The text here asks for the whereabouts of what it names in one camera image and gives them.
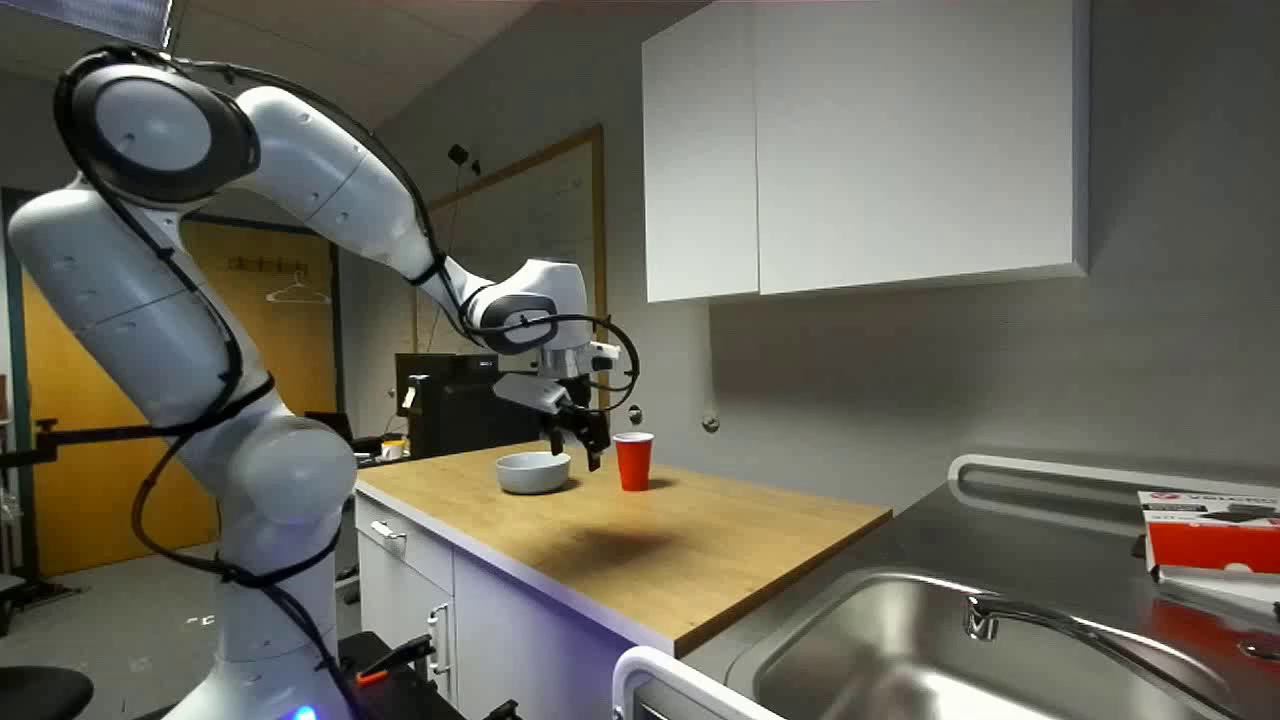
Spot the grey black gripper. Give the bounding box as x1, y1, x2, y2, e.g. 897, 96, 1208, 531
490, 370, 615, 476

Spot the red plastic cup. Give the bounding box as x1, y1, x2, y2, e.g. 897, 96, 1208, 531
611, 427, 658, 498

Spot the grey bowl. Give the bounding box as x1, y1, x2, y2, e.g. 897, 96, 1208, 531
494, 450, 575, 498

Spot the black box appliance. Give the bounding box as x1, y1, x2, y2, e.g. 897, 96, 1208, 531
390, 350, 545, 465

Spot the white base cabinet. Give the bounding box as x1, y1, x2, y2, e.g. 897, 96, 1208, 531
353, 493, 631, 720

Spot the black red base equipment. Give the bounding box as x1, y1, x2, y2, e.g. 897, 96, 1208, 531
337, 628, 524, 720

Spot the stainless steel sink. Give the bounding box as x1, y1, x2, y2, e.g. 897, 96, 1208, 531
753, 569, 1244, 720
943, 450, 1280, 522

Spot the orange door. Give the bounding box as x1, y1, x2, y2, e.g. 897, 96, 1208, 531
16, 217, 339, 580

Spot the chrome faucet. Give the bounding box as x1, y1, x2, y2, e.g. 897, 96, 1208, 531
962, 591, 1232, 701

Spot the black chair seat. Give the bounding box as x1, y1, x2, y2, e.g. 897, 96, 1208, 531
0, 663, 94, 720

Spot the red white cardboard box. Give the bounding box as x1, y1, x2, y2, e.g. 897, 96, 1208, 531
1134, 489, 1280, 580

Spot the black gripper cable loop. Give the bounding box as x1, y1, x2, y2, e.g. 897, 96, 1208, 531
528, 314, 644, 416

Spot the wood framed wall board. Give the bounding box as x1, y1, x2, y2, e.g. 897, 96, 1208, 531
421, 124, 611, 361

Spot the white curved counter rail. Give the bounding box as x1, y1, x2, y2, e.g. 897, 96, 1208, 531
609, 646, 788, 720

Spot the white wall cabinet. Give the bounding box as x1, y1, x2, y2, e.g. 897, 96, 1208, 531
639, 0, 1090, 309

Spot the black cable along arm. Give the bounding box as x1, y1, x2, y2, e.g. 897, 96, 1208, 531
50, 43, 463, 720

